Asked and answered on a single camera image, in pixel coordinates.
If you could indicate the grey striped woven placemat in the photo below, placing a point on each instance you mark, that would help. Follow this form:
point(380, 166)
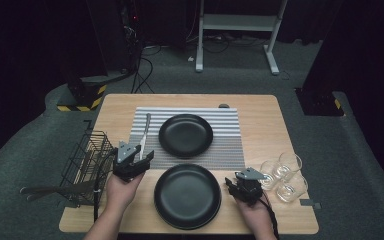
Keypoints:
point(230, 156)

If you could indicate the dark equipment with red light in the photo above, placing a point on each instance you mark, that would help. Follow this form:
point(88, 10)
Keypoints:
point(131, 20)

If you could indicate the person's right hand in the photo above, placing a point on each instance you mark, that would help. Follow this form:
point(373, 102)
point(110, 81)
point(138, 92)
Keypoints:
point(258, 218)

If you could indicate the grey forked metal bar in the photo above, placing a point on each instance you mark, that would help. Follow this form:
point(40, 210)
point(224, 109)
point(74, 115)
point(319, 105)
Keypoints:
point(46, 190)

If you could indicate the white metal stand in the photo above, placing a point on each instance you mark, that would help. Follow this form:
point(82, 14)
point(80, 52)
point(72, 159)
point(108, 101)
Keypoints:
point(236, 22)

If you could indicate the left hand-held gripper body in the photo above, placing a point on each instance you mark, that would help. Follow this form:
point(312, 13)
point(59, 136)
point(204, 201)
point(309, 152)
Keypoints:
point(126, 168)

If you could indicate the small white object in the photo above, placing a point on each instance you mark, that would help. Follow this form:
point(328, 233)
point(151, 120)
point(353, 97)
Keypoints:
point(190, 59)

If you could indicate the grey round table cap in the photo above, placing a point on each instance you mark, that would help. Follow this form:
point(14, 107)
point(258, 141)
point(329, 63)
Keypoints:
point(223, 106)

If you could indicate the black plate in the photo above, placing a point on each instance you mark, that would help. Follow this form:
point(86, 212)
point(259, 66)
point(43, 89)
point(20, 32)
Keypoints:
point(185, 136)
point(186, 196)
point(187, 228)

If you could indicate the silver table knife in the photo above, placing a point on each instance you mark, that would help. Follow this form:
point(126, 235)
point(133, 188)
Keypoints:
point(146, 126)

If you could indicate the black yellow striped base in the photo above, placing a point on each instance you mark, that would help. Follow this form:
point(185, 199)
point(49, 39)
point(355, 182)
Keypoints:
point(80, 96)

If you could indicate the grey tape piece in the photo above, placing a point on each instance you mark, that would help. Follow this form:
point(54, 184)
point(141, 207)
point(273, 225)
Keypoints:
point(308, 202)

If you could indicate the person's left hand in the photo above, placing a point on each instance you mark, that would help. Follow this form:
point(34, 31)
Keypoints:
point(120, 195)

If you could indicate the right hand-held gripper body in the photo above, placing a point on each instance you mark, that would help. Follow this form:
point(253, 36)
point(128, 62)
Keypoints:
point(250, 191)

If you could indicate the black base with yellow stripe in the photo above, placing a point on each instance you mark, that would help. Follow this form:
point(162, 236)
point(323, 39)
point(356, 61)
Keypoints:
point(316, 103)

